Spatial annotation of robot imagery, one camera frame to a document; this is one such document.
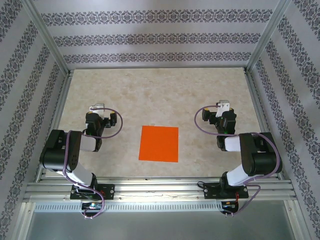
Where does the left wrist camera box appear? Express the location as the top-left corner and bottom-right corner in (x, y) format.
(89, 102), (106, 118)

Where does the long aluminium base rail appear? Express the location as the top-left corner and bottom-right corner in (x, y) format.
(23, 177), (298, 203)

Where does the aluminium corner post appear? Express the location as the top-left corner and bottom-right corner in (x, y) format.
(21, 0), (71, 76)
(245, 0), (294, 74)

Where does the orange paper sheet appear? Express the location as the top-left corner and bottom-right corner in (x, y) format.
(138, 125), (180, 163)

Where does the aluminium side rail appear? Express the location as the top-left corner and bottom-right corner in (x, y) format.
(243, 66), (285, 180)
(36, 69), (74, 181)

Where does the slotted grey cable duct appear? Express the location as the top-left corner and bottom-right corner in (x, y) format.
(33, 201), (224, 213)

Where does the short aluminium frame post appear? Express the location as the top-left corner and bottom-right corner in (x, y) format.
(11, 201), (36, 240)
(284, 199), (311, 240)

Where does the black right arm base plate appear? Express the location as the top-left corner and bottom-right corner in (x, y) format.
(203, 182), (250, 200)

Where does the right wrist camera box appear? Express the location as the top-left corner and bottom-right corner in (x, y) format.
(215, 99), (231, 118)

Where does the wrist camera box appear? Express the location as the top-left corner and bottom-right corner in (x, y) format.
(215, 99), (231, 118)
(89, 102), (106, 118)

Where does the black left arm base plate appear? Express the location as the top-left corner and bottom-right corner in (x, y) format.
(69, 183), (115, 201)

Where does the grey metal shelf panel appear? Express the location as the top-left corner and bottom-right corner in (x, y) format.
(24, 211), (295, 240)

